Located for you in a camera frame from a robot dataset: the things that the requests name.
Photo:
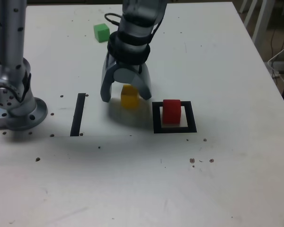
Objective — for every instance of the yellow cube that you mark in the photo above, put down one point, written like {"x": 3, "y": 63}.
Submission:
{"x": 130, "y": 99}

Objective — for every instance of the red cube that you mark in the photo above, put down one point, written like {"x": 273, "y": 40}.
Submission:
{"x": 171, "y": 113}

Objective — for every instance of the black tape strip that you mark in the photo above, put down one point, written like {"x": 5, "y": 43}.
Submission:
{"x": 77, "y": 116}

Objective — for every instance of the green cube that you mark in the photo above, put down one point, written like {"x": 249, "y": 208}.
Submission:
{"x": 101, "y": 33}

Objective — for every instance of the white metal furniture frame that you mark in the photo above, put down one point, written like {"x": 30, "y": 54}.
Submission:
{"x": 261, "y": 16}

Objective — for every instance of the black tape square outline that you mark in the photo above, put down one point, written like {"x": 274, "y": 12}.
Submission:
{"x": 157, "y": 118}

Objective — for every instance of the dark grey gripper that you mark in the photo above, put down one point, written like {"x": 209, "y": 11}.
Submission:
{"x": 127, "y": 66}

